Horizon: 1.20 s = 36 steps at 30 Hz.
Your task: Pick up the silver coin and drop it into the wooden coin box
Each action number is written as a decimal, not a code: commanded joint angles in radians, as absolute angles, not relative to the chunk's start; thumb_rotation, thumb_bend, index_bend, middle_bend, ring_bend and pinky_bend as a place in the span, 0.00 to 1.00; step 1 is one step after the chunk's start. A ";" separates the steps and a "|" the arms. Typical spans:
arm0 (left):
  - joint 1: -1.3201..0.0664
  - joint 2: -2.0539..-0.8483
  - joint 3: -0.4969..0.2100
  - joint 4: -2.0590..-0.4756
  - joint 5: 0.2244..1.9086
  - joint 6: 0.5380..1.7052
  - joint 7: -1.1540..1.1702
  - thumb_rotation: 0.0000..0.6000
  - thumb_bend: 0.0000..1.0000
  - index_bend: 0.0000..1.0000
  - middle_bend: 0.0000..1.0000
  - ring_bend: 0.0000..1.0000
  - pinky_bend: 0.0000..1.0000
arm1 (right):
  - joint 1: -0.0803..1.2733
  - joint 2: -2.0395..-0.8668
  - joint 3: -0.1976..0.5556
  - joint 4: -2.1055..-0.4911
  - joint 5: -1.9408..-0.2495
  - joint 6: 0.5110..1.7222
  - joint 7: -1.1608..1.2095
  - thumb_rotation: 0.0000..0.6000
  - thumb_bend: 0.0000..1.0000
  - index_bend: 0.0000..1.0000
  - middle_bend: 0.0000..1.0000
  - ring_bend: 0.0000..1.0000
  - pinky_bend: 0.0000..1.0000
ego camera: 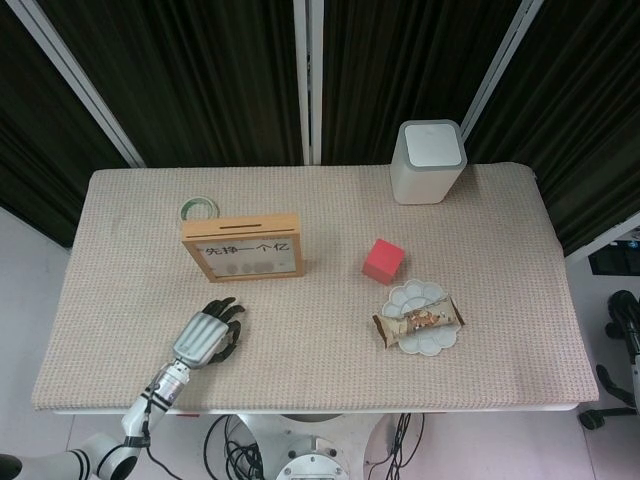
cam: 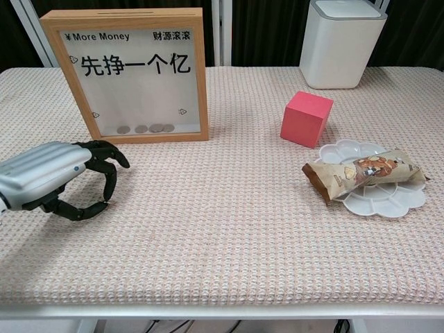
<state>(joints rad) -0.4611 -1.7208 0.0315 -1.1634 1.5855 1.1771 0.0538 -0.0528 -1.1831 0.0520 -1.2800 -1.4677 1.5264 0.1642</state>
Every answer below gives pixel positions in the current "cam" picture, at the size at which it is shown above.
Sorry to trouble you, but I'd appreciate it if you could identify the pink foam cube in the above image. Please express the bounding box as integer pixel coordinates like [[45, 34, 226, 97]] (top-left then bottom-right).
[[280, 91, 334, 149]]

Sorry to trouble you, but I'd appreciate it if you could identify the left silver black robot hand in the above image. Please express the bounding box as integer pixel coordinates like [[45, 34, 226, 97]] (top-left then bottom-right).
[[0, 139, 131, 222]]

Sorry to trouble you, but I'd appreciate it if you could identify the wooden frame money box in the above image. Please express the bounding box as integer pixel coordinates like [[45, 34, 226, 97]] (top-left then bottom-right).
[[39, 7, 210, 146]]

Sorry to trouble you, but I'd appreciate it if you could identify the brown snack packet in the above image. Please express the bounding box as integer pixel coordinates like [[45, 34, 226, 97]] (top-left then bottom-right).
[[301, 148, 432, 207]]

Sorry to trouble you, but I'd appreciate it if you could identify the pink white woven tablecloth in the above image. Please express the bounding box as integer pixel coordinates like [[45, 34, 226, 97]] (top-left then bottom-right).
[[0, 66, 444, 307]]

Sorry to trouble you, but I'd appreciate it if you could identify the white bin with grey rim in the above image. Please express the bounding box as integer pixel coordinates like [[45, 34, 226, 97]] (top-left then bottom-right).
[[299, 0, 389, 90]]

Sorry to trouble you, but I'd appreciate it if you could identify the white metal frame post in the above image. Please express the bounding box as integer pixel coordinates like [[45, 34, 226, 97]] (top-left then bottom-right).
[[209, 0, 234, 67], [9, 0, 58, 68]]

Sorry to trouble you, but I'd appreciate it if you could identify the white flower-shaped paint palette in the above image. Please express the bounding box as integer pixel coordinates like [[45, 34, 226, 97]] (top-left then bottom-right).
[[318, 139, 427, 219]]

